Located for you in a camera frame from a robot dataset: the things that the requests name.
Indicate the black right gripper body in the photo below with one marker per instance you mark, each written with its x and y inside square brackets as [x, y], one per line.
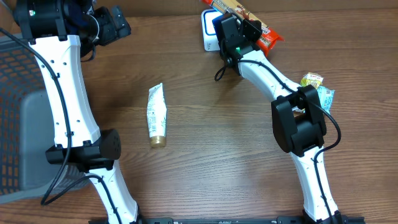
[250, 35]

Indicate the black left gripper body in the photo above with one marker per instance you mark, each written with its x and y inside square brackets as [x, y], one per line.
[115, 23]

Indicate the orange pasta packet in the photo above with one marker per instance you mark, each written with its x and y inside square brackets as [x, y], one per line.
[268, 37]

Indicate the green juice carton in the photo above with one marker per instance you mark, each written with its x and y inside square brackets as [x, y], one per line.
[312, 79]

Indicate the white cream tube gold cap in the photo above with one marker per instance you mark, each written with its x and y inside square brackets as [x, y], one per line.
[157, 116]

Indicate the teal wipes packet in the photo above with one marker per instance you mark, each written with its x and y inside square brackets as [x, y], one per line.
[326, 97]

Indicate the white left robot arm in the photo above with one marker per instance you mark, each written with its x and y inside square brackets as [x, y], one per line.
[60, 33]

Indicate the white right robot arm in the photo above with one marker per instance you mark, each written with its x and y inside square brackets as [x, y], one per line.
[298, 120]

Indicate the white barcode scanner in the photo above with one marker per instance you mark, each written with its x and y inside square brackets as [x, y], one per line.
[210, 39]

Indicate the grey plastic shopping basket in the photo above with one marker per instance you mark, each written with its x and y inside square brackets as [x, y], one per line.
[26, 126]

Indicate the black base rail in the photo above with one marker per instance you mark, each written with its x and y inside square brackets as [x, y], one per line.
[279, 220]

